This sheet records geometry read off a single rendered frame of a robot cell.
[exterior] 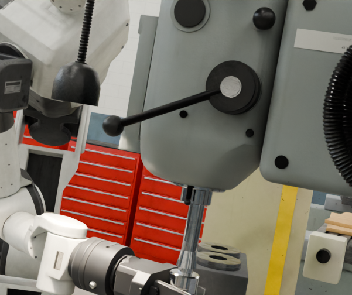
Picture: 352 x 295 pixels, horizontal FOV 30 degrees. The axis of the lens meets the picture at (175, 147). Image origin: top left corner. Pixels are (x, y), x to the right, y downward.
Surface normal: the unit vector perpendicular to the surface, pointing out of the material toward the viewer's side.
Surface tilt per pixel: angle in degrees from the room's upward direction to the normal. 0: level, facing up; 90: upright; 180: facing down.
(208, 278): 90
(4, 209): 65
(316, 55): 90
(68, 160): 81
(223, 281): 90
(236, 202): 90
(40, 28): 58
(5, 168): 107
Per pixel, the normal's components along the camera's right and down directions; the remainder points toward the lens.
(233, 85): -0.26, 0.00
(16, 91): 0.89, 0.25
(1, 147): 0.58, 0.43
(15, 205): 0.41, -0.32
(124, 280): -0.47, -0.03
